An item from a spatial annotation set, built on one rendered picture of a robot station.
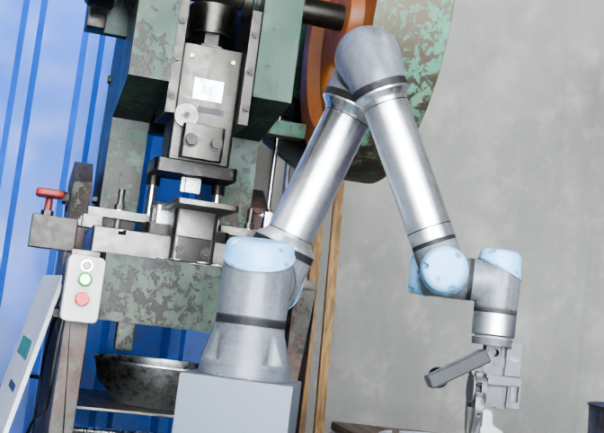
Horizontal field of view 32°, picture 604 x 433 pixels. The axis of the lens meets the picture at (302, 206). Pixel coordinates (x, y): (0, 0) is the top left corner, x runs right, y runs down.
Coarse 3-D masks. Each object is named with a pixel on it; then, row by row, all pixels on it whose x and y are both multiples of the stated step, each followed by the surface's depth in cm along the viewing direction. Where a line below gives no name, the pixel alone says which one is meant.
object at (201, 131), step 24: (192, 48) 249; (216, 48) 251; (192, 72) 249; (216, 72) 250; (240, 72) 252; (192, 96) 248; (216, 96) 250; (168, 120) 253; (192, 120) 247; (216, 120) 250; (168, 144) 247; (192, 144) 244; (216, 144) 245
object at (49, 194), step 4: (40, 188) 220; (44, 188) 221; (36, 192) 221; (40, 192) 220; (44, 192) 220; (48, 192) 220; (52, 192) 221; (56, 192) 221; (60, 192) 221; (64, 192) 222; (40, 196) 224; (44, 196) 223; (48, 196) 222; (52, 196) 221; (56, 196) 221; (60, 196) 221; (64, 196) 222; (48, 200) 223; (52, 200) 224; (48, 204) 223; (44, 208) 223; (48, 208) 223
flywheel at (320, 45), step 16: (336, 0) 290; (352, 0) 263; (368, 0) 261; (352, 16) 262; (368, 16) 259; (320, 32) 298; (336, 32) 272; (304, 48) 303; (320, 48) 297; (336, 48) 282; (304, 64) 300; (320, 64) 296; (304, 80) 297; (320, 80) 294; (304, 96) 294; (320, 96) 291; (304, 112) 292; (320, 112) 286
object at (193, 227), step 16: (176, 208) 237; (192, 208) 235; (208, 208) 230; (224, 208) 227; (176, 224) 236; (192, 224) 237; (208, 224) 238; (176, 240) 236; (192, 240) 237; (208, 240) 238; (176, 256) 235; (192, 256) 236; (208, 256) 237
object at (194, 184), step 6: (180, 180) 255; (186, 180) 253; (192, 180) 253; (198, 180) 254; (180, 186) 254; (186, 186) 253; (192, 186) 253; (198, 186) 254; (192, 192) 253; (198, 192) 254
